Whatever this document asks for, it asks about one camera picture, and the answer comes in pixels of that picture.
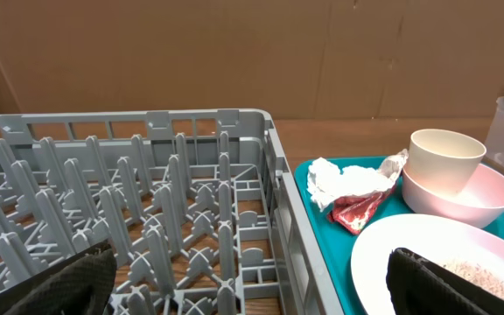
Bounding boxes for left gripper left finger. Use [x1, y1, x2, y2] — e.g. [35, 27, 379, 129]
[0, 241, 117, 315]

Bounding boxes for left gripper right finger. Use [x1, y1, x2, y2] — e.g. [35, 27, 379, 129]
[386, 248, 504, 315]

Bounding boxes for red snack wrapper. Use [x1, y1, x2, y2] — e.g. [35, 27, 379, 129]
[326, 185, 396, 235]

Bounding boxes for cream white cup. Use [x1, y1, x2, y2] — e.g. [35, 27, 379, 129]
[405, 129, 487, 196]

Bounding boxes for white napkin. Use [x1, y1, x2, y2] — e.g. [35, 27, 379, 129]
[307, 149, 409, 212]

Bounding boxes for large white dirty plate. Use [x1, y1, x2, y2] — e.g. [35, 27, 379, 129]
[351, 214, 504, 315]

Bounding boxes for teal plastic serving tray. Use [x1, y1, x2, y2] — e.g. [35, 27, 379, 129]
[294, 156, 504, 314]

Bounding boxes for pink shallow bowl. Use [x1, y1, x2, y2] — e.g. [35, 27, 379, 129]
[402, 164, 504, 228]

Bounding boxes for grey plastic dish rack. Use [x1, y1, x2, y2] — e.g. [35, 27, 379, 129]
[0, 109, 342, 314]

